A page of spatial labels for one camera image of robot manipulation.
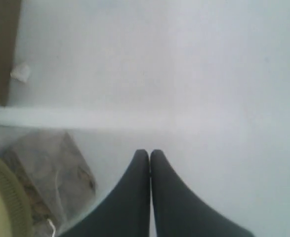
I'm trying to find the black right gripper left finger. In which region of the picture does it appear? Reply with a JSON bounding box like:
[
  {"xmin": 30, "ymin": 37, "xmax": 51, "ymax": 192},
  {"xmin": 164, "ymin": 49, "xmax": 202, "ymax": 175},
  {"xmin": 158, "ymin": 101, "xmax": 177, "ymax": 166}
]
[{"xmin": 63, "ymin": 150, "xmax": 151, "ymax": 237}]

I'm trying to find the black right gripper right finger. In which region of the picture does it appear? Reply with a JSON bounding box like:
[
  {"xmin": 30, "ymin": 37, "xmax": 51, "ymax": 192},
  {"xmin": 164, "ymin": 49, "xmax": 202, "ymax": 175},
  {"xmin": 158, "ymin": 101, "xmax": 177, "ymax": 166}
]
[{"xmin": 150, "ymin": 150, "xmax": 253, "ymax": 237}]

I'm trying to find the clear jar with gold lid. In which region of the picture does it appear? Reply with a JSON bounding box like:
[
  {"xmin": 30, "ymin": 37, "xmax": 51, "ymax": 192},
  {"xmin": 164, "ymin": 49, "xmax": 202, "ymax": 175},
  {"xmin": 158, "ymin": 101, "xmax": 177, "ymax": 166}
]
[{"xmin": 0, "ymin": 125, "xmax": 96, "ymax": 237}]

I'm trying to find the small white wad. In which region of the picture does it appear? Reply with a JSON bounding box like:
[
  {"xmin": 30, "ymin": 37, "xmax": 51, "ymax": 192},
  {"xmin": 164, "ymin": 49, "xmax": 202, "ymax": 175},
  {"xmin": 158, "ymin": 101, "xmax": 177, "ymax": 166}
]
[{"xmin": 10, "ymin": 63, "xmax": 31, "ymax": 83}]

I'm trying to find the brown paper bag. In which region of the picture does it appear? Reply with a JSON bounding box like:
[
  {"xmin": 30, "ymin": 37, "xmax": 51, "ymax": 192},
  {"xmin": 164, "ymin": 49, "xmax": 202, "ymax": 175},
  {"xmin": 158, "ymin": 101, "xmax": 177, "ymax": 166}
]
[{"xmin": 0, "ymin": 0, "xmax": 22, "ymax": 106}]

